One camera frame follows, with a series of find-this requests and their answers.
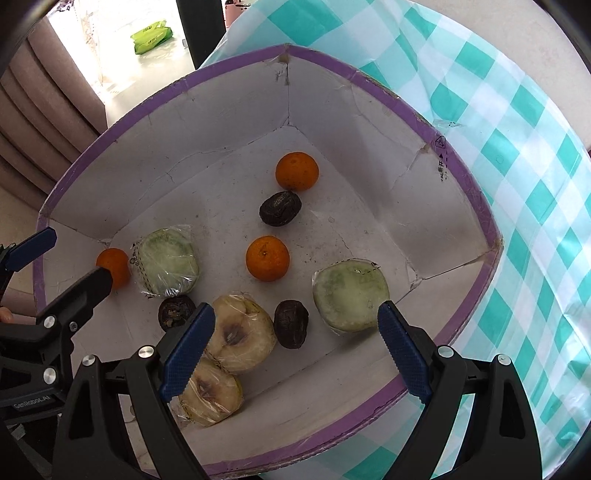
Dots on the brown sofa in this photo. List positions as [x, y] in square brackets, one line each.
[49, 116]

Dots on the small orange tangerine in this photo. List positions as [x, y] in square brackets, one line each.
[116, 262]

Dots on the purple cardboard box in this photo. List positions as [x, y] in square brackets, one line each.
[202, 152]

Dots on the green fruit half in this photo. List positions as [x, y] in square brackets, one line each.
[348, 294]
[164, 263]

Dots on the black pole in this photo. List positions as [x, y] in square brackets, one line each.
[203, 26]

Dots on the green snack packet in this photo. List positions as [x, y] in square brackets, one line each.
[150, 37]

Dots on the pale apple half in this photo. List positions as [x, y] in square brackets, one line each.
[211, 394]
[243, 335]

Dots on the teal white checkered tablecloth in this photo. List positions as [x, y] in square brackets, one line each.
[528, 160]

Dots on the dark brown round fruit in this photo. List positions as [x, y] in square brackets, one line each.
[175, 311]

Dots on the dark wrinkled fruit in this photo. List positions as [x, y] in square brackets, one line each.
[280, 209]
[290, 323]

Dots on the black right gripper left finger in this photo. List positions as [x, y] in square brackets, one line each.
[92, 441]

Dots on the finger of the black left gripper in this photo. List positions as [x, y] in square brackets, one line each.
[73, 308]
[15, 257]

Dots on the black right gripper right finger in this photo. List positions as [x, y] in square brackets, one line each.
[501, 440]

